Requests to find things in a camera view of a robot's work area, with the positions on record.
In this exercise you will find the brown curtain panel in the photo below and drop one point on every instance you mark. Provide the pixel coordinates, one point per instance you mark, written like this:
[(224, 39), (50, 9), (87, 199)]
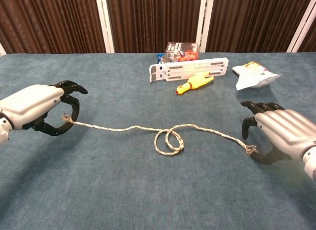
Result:
[(49, 22), (153, 17), (247, 20)]

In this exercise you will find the small blue packet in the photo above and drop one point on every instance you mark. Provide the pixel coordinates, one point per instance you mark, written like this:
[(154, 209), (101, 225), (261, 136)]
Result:
[(160, 57)]

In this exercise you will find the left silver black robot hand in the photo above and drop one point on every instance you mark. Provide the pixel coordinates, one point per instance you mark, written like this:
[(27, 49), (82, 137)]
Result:
[(32, 104)]

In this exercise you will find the yellow rubber chicken toy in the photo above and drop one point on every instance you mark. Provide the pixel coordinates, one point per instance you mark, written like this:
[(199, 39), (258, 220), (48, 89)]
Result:
[(197, 80)]

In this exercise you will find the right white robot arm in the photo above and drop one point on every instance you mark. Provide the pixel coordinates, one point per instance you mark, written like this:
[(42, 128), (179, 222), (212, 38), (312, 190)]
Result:
[(311, 165)]

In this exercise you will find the dark printed toy box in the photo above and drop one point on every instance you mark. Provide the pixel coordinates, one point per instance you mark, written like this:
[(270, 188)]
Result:
[(181, 52)]

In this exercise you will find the white folding stand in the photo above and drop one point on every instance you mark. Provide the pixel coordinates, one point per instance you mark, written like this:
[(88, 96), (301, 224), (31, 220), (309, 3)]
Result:
[(192, 67)]

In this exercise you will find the white snack bag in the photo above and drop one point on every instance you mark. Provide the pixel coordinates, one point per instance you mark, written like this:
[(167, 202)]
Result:
[(249, 77)]

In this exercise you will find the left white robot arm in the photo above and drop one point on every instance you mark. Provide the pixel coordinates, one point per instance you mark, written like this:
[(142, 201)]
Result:
[(3, 131)]

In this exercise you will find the white partition post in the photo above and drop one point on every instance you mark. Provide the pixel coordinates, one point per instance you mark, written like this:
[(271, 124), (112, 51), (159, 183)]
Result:
[(303, 25), (2, 51), (105, 25), (204, 22)]

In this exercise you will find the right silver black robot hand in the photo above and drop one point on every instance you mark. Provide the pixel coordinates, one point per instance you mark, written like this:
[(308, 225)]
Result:
[(286, 128)]

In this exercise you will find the blue felt table cover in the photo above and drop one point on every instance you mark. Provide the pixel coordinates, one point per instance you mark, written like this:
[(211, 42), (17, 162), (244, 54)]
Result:
[(123, 190)]

